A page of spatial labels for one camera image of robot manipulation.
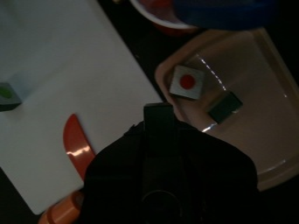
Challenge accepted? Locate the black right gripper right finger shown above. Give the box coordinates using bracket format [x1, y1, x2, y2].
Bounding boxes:
[157, 102, 261, 224]

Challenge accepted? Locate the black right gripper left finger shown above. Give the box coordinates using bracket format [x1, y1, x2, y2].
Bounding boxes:
[78, 103, 160, 224]

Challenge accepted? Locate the orange toy knife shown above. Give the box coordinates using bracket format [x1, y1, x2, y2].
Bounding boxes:
[37, 113, 97, 224]

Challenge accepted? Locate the dark green toy sushi piece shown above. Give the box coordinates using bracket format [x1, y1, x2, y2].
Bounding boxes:
[206, 91, 244, 125]

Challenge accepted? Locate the pink plastic plate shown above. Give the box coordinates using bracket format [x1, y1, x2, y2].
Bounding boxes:
[153, 28, 299, 193]

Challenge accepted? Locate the red centre toy sushi piece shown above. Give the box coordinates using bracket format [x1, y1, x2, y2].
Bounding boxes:
[168, 65, 206, 101]

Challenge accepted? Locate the green centre toy sushi piece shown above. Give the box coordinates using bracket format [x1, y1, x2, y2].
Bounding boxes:
[0, 81, 23, 112]

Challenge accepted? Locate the white cutting board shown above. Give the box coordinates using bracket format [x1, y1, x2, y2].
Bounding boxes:
[0, 0, 164, 216]

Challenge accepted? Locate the red bowl white inside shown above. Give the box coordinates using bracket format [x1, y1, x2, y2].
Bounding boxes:
[128, 0, 198, 37]

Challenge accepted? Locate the blue round container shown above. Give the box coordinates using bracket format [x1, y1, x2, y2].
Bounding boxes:
[172, 0, 280, 32]

